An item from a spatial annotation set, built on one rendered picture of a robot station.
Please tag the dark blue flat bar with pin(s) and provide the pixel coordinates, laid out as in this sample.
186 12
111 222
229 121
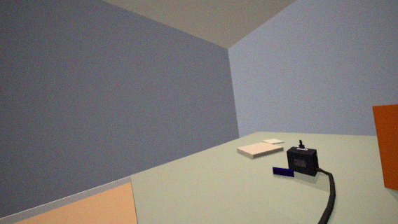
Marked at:
284 172

